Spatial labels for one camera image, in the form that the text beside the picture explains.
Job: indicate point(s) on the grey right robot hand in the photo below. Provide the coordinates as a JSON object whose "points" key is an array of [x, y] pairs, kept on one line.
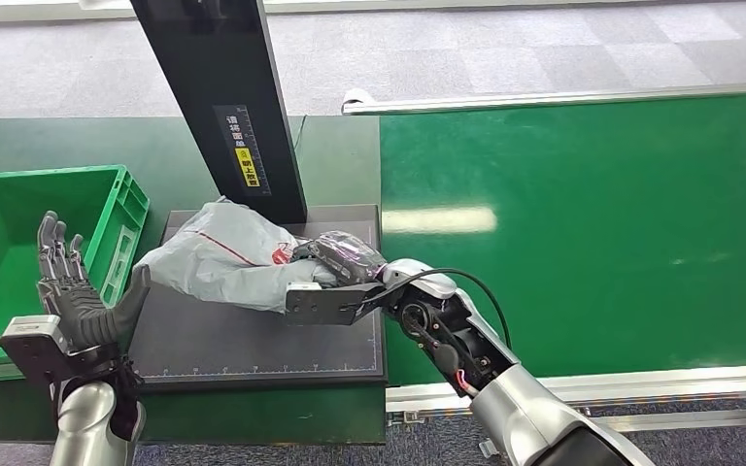
{"points": [[344, 257]]}

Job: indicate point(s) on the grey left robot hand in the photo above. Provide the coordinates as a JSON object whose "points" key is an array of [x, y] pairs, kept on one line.
{"points": [[80, 309]]}

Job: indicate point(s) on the grey poly mailer red print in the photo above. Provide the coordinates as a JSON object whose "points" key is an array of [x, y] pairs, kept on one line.
{"points": [[225, 257]]}

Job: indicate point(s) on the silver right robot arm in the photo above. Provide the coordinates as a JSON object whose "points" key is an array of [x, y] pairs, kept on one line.
{"points": [[495, 373]]}

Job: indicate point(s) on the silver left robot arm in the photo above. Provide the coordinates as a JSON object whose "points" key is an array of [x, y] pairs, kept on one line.
{"points": [[90, 418]]}

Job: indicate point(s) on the green conveyor belt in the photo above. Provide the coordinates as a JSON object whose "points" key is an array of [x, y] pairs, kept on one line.
{"points": [[637, 225]]}

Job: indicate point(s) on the green plastic crate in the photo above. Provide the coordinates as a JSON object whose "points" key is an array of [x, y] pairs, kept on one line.
{"points": [[0, 257]]}

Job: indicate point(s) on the black yellow column label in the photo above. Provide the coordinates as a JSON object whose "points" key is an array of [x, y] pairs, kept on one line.
{"points": [[243, 151]]}

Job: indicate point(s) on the black scanner column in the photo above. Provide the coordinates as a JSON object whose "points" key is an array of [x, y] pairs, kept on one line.
{"points": [[218, 77]]}

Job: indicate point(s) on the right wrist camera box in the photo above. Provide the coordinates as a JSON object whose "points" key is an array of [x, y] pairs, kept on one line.
{"points": [[325, 305]]}

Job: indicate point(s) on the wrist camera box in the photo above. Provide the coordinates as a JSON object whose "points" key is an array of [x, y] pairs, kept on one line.
{"points": [[32, 347], [325, 305]]}

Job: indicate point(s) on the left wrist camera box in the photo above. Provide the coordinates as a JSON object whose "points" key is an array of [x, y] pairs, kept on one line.
{"points": [[32, 347]]}

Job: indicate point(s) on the black scanner base plate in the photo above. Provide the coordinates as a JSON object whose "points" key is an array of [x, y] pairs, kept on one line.
{"points": [[251, 347]]}

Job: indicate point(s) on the white rail end cap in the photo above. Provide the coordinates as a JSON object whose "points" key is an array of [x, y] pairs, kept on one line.
{"points": [[355, 96]]}

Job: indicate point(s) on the grey metal conveyor bracket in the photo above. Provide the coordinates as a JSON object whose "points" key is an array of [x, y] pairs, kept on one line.
{"points": [[487, 447]]}

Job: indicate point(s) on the long aluminium conveyor rail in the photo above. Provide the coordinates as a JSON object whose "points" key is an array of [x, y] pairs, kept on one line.
{"points": [[540, 98]]}

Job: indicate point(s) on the wide aluminium conveyor rail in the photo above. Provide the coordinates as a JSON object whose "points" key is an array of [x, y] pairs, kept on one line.
{"points": [[669, 379]]}

